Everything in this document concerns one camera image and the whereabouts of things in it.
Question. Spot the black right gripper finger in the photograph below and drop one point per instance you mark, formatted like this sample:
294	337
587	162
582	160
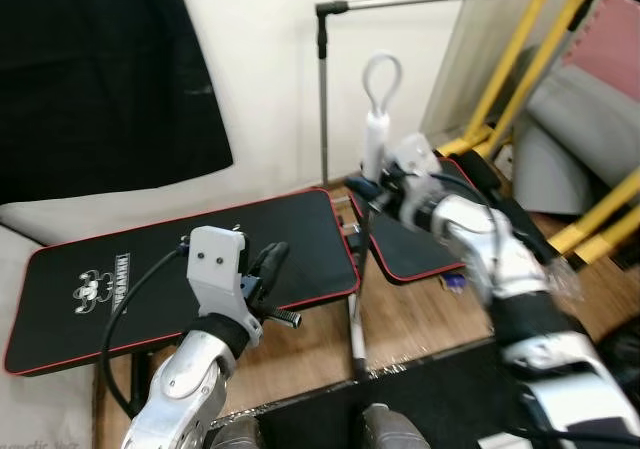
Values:
366	190

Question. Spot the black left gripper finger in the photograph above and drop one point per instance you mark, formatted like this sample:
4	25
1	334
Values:
272	261

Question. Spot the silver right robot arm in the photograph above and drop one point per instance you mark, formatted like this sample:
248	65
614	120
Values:
470	229

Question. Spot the large black bench pad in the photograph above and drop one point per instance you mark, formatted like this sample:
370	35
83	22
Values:
310	239

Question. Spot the small black bench pad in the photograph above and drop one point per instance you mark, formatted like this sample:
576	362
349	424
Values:
410	254

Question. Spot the black foam roller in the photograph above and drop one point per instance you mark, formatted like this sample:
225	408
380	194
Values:
482	174

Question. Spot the small purple item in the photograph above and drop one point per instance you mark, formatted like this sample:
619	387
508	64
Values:
453	283

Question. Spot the grey robot left foot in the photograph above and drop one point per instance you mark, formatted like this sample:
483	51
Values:
235	437

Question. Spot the grey robot foot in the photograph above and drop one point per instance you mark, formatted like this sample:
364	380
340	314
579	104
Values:
235	437
395	431

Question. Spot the clear plastic bag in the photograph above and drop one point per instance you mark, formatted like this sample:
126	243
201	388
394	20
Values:
562	279

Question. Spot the grey robot right foot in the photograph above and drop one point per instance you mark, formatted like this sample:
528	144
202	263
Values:
395	431

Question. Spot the grey rolled mat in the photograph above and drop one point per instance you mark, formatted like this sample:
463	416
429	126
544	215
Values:
580	119

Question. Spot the pink foam mat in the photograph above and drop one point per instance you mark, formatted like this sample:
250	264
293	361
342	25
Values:
615	44

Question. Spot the black hanging cloth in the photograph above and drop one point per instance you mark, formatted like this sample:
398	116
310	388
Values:
90	69

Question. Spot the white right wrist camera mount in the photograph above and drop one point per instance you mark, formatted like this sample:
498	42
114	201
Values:
418	159

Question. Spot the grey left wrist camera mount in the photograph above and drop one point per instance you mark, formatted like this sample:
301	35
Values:
215	269

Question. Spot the yellow metal exercise frame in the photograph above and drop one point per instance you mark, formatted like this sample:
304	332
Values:
600	204

